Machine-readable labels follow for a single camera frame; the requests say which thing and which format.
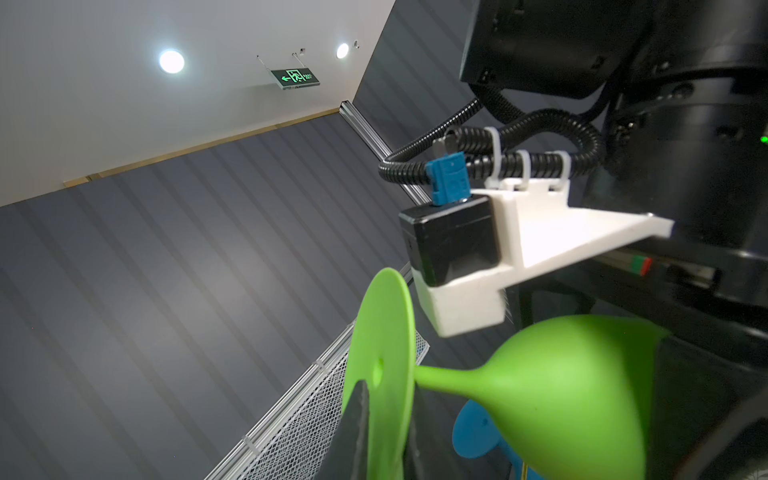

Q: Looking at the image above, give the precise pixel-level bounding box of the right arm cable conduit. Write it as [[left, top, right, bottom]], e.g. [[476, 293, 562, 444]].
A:
[[377, 98, 607, 186]]

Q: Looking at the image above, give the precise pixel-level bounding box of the white mesh wall basket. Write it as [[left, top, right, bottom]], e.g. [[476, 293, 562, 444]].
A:
[[203, 321, 431, 480]]

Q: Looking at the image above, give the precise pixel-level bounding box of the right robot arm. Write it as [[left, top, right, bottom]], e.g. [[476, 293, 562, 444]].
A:
[[461, 1, 767, 479]]

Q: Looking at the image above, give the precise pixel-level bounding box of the green wine glass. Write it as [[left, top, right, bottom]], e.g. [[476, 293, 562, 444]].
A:
[[343, 268, 666, 479]]

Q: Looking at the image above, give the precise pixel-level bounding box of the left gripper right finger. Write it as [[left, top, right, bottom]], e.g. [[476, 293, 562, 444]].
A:
[[405, 389, 461, 480]]

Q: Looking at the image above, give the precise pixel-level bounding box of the blue wine glass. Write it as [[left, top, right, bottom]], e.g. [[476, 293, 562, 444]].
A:
[[452, 400, 543, 480]]

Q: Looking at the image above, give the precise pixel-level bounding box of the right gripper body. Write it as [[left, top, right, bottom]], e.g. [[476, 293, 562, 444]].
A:
[[515, 248, 767, 479]]

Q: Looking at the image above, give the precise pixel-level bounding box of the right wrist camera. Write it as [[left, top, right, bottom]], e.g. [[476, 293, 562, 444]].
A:
[[400, 151, 674, 337]]

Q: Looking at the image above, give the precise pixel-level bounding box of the green exit sign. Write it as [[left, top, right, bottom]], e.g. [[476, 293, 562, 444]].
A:
[[269, 68, 321, 90]]

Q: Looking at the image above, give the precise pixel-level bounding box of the aluminium frame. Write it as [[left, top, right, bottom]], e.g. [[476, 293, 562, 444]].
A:
[[203, 99, 433, 480]]

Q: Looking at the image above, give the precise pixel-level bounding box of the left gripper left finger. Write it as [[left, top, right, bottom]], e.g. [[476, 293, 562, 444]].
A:
[[314, 380, 370, 480]]

